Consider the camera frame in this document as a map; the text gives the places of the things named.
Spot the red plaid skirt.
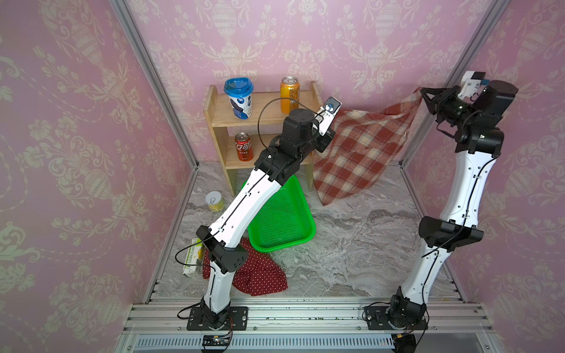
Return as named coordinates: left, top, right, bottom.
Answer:
left=313, top=90, right=422, bottom=206

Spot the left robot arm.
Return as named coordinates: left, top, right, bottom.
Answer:
left=197, top=103, right=339, bottom=329

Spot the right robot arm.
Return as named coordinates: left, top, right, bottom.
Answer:
left=387, top=78, right=519, bottom=329

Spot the orange soda can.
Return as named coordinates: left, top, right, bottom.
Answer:
left=280, top=76, right=300, bottom=115

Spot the red cola can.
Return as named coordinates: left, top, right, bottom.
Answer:
left=235, top=132, right=253, bottom=162

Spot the green plastic basket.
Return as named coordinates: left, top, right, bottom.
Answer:
left=247, top=176, right=316, bottom=253

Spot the blue lidded cup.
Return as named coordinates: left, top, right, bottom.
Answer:
left=224, top=77, right=254, bottom=120

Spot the small yellow tin can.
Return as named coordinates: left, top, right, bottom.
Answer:
left=205, top=191, right=225, bottom=212

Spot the red polka dot skirt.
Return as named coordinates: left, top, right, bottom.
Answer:
left=202, top=237, right=288, bottom=297

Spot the green white carton box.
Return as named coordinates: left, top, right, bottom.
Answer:
left=182, top=238, right=204, bottom=278

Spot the black connector box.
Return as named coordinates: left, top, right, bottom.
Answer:
left=391, top=334, right=417, bottom=353

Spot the small black circuit board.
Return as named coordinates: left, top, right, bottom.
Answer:
left=202, top=335, right=232, bottom=350

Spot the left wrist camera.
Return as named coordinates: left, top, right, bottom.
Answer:
left=316, top=96, right=341, bottom=136

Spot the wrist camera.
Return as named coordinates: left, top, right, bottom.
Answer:
left=458, top=71, right=490, bottom=102
left=316, top=96, right=341, bottom=136

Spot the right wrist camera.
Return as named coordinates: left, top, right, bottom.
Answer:
left=458, top=71, right=490, bottom=102

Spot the right aluminium corner post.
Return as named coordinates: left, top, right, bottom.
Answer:
left=399, top=1, right=510, bottom=171

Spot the aluminium corner post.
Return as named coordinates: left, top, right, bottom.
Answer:
left=399, top=1, right=510, bottom=171
left=110, top=0, right=199, bottom=170

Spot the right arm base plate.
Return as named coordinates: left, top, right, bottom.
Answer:
left=362, top=306, right=428, bottom=331

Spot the aluminium front rail frame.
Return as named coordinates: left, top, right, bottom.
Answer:
left=116, top=297, right=503, bottom=352

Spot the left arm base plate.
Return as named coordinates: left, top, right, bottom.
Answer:
left=186, top=307, right=249, bottom=331

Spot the left aluminium corner post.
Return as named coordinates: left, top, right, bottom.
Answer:
left=110, top=0, right=199, bottom=170

